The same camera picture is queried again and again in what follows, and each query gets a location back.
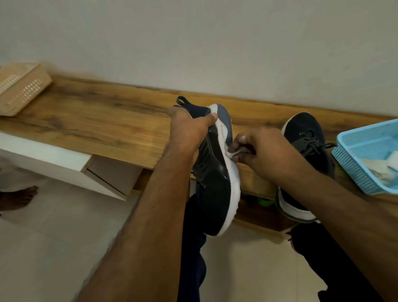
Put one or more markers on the person's left hand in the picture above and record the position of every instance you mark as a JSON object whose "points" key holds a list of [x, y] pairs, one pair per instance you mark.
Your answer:
{"points": [[186, 133]]}

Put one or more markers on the person's right hand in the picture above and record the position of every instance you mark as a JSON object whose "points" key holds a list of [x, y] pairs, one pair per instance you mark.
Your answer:
{"points": [[273, 155]]}

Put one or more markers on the used wipe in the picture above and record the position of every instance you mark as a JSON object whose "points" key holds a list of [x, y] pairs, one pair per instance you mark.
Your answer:
{"points": [[376, 171]]}

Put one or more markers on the person's right forearm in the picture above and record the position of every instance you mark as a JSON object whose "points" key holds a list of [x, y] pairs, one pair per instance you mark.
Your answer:
{"points": [[351, 217]]}

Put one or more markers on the person's left forearm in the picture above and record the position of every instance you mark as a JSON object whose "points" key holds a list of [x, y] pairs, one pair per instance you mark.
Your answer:
{"points": [[143, 239]]}

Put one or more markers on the green ball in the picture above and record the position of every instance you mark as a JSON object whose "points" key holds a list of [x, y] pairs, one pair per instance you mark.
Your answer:
{"points": [[265, 202]]}

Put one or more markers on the blue plastic basket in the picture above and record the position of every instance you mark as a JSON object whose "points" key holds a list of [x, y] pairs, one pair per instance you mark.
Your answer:
{"points": [[357, 140]]}

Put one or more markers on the wooden table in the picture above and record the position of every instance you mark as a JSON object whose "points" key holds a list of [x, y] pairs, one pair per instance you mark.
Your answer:
{"points": [[93, 118]]}

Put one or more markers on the white drawer unit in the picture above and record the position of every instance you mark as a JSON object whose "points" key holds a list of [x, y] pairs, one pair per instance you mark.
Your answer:
{"points": [[40, 155]]}

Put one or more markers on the beige perforated basket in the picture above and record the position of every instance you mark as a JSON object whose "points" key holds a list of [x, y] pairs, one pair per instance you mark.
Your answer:
{"points": [[21, 87]]}

